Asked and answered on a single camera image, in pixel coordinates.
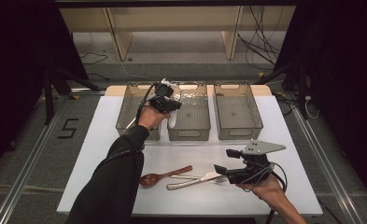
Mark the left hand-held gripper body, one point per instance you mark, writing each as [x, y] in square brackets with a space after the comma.
[161, 102]

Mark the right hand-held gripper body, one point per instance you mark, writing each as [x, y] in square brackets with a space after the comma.
[251, 174]

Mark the white ceramic spoon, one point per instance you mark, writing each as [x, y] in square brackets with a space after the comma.
[172, 119]

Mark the clear grey plastic bin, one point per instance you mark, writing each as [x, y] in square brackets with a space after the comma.
[128, 109]
[237, 112]
[192, 118]

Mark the white chopstick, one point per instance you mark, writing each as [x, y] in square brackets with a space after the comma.
[131, 123]

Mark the brown wooden spoon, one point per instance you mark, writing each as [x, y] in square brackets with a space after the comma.
[150, 179]

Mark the person's left hand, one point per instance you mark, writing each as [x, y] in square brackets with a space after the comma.
[148, 118]

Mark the person's right hand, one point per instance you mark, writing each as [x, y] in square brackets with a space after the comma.
[266, 192]

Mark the white table sheet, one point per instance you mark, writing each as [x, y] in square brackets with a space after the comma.
[178, 202]

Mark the light wooden desk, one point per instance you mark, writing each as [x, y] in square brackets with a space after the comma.
[172, 18]

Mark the black metal stand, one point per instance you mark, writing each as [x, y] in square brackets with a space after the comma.
[49, 99]
[302, 93]

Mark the black curtain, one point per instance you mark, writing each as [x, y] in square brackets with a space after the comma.
[16, 77]
[343, 77]

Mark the aluminium floor rail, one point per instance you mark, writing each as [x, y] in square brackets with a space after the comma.
[327, 161]
[25, 174]

